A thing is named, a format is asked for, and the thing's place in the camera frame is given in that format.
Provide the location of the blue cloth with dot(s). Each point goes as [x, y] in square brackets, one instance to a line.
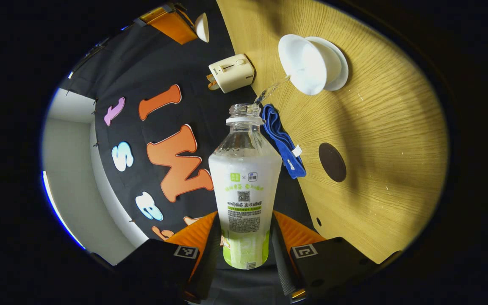
[284, 144]

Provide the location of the cream toaster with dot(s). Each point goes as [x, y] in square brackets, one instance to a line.
[235, 72]

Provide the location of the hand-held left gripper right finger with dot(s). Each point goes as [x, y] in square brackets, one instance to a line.
[333, 262]

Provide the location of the toasted bread slice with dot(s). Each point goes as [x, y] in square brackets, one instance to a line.
[214, 86]
[211, 78]

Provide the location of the white teacup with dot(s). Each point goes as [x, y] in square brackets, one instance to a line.
[305, 63]

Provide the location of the white saucer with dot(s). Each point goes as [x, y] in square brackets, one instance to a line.
[343, 59]

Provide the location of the clear water bottle white label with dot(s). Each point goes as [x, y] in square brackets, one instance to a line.
[244, 190]

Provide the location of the black backdrop cloth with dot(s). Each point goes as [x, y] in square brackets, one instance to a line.
[142, 72]

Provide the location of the dark brown round coaster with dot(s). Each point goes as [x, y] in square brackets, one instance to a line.
[332, 162]

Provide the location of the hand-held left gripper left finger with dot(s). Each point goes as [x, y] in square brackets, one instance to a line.
[203, 262]

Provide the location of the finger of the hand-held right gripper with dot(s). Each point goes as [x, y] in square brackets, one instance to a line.
[172, 23]

